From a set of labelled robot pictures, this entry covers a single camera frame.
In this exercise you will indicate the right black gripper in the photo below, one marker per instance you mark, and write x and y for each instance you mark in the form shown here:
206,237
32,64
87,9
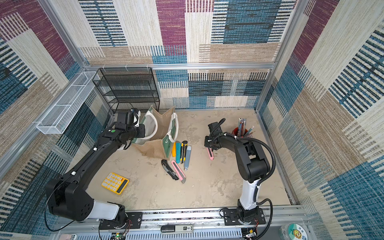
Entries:
208,142

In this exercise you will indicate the red pencil cup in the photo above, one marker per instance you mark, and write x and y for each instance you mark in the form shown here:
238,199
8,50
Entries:
240,133

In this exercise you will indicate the teal utility knife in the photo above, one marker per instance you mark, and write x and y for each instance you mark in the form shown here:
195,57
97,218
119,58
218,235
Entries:
178,152

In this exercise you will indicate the black wire mesh shelf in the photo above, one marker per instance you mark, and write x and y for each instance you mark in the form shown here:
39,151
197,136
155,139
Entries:
127,88

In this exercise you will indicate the white wire mesh basket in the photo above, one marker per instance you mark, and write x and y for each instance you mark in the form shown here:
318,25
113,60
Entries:
60,115

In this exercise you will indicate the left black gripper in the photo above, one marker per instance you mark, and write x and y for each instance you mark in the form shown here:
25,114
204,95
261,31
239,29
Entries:
143,132

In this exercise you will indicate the yellow calculator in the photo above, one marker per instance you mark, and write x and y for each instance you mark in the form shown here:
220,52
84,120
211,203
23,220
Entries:
115,183

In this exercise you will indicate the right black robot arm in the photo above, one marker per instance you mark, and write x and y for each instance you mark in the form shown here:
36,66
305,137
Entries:
256,163

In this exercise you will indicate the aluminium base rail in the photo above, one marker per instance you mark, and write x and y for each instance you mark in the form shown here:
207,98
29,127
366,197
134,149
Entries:
193,224

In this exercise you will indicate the black yellow utility knife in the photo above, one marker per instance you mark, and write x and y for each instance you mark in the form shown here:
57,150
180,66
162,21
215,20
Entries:
184,146

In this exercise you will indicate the pencils in cup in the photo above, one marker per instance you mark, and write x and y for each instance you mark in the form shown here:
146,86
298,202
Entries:
242,124

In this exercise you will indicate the green Christmas burlap tote bag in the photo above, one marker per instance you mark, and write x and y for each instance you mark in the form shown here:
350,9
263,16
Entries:
161,132

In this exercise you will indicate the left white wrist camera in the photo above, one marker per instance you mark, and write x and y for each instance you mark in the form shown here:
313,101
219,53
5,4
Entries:
136,113

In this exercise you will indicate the grey blue utility knife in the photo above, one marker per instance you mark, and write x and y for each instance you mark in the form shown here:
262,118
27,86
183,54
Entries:
187,157

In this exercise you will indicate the pink grey utility knife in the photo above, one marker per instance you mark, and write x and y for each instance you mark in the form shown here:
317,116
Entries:
179,171

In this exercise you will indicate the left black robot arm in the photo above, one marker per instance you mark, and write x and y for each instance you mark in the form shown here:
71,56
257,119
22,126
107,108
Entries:
67,196

